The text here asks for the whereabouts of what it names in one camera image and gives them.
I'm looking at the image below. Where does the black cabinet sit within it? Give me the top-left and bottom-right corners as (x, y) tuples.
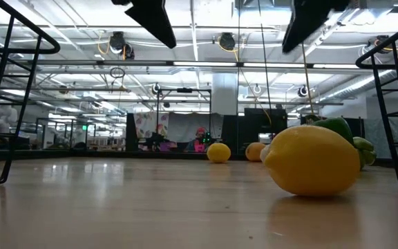
(221, 107), (289, 156)

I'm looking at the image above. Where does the white robot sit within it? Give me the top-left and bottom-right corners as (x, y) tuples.
(0, 104), (19, 135)

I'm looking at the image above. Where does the person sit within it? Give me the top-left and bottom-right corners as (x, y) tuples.
(184, 127), (209, 154)

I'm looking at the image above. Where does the white garlic bulb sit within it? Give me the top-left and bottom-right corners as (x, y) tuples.
(259, 144), (272, 163)

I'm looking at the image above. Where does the black wire basket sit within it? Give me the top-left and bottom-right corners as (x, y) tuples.
(354, 17), (398, 190)
(0, 0), (61, 186)

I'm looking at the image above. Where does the yellow lemon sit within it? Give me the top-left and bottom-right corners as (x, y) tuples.
(263, 124), (361, 197)
(206, 142), (232, 164)

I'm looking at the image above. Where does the black hanging cable loop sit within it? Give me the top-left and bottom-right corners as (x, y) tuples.
(108, 66), (126, 80)

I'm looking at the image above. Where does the white square column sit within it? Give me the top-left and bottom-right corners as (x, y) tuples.
(211, 72), (238, 116)

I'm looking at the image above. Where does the grey cloth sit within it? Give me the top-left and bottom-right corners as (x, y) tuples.
(167, 113), (224, 143)

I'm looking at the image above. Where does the dark green bell pepper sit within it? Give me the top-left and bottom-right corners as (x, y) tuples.
(305, 114), (356, 148)

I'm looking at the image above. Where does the orange citrus fruit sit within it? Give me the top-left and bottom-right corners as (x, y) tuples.
(245, 142), (267, 163)

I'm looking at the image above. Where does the black metal table frame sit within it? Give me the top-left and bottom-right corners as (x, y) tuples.
(0, 148), (398, 171)

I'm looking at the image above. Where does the large black ceiling cord reel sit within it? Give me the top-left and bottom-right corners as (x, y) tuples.
(371, 34), (393, 55)
(108, 30), (136, 60)
(218, 32), (237, 52)

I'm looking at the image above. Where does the light green bell pepper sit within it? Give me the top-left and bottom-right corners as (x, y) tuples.
(352, 136), (378, 170)

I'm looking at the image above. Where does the teal curtain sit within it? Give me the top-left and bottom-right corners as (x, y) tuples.
(363, 118), (398, 159)

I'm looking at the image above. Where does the thin black vertical cable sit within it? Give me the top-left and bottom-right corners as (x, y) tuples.
(236, 0), (241, 155)

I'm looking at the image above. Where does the white floral cloth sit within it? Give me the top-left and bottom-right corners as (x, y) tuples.
(133, 112), (169, 139)

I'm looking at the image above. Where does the black partition panel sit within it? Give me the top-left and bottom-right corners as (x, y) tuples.
(343, 116), (366, 139)
(125, 113), (138, 153)

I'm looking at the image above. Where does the long ceiling light strip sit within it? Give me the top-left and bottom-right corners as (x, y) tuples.
(0, 59), (398, 70)

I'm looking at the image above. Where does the black workstation frame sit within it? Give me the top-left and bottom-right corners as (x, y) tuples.
(35, 117), (98, 150)

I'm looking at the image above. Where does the black gantry frame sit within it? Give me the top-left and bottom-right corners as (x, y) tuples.
(155, 88), (213, 146)

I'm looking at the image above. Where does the silver ventilation duct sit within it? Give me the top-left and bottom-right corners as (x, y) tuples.
(318, 57), (398, 103)

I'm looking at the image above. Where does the yellow hanging cable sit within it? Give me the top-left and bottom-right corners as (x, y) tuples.
(295, 43), (316, 115)

